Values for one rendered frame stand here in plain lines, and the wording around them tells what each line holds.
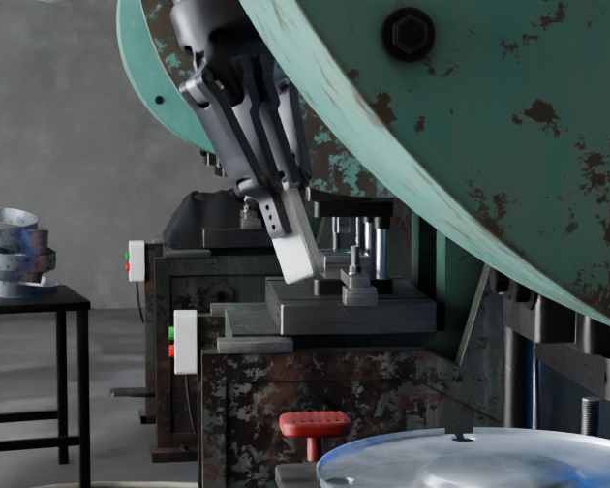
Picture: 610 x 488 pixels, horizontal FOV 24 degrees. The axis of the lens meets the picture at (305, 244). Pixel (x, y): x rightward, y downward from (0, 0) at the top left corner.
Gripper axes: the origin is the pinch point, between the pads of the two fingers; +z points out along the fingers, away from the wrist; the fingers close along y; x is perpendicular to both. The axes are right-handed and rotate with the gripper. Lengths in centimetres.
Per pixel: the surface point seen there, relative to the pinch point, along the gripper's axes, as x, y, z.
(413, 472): 0.8, -4.5, 20.7
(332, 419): -20.5, -24.8, 15.8
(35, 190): -474, -441, -127
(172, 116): -189, -222, -71
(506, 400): -36, -87, 23
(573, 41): 41, 33, 1
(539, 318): 15.3, -5.5, 12.1
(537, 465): 8.5, -10.1, 23.2
